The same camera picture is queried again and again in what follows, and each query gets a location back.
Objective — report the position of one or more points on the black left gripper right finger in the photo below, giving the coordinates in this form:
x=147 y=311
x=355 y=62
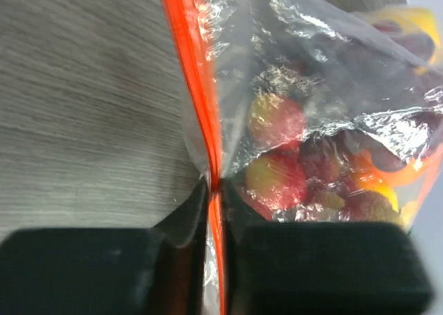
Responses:
x=318 y=267

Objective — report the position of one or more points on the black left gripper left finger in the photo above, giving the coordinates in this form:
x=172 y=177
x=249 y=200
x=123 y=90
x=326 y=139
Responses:
x=157 y=270

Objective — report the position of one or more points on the clear zip bag orange seal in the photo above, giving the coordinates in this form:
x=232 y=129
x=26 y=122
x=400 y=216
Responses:
x=372 y=147

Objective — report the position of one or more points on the red yellow fake apple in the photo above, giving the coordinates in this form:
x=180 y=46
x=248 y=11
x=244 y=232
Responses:
x=276 y=181
x=276 y=122

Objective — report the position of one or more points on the yellow fake fruit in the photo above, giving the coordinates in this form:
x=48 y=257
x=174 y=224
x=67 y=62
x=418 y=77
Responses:
x=415 y=29

